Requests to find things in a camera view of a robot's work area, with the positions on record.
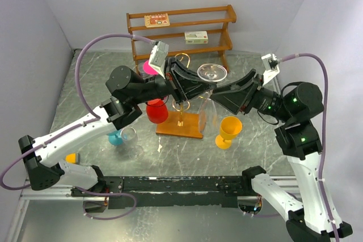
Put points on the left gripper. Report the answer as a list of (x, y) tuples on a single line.
[(190, 85)]

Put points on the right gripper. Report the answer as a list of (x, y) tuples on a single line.
[(236, 96)]

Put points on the frosted clear tall glass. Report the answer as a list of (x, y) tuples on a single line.
[(208, 117)]

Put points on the yellow wine glass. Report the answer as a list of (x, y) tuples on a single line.
[(230, 128)]

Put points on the pink wine glass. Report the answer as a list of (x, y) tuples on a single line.
[(148, 69)]

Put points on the red wine glass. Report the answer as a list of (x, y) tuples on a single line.
[(156, 111)]

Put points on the clear wine glass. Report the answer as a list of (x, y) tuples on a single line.
[(130, 140)]

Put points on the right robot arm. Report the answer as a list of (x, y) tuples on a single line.
[(314, 217)]

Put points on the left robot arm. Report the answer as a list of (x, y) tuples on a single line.
[(47, 166)]

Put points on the gold wine glass rack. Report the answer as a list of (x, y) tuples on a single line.
[(179, 122)]

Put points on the wooden shelf rack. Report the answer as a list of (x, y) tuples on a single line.
[(213, 20)]

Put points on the blue wine glass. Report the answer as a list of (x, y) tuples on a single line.
[(115, 138)]

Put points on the green white small box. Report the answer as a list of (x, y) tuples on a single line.
[(196, 37)]

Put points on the yellow grey sponge block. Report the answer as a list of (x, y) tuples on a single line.
[(73, 158)]

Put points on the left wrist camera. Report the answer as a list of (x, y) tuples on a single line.
[(158, 57)]

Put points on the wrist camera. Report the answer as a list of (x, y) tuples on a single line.
[(158, 57), (270, 62)]

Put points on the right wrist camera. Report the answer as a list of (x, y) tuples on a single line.
[(270, 62)]

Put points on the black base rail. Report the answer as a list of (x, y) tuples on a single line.
[(224, 191)]

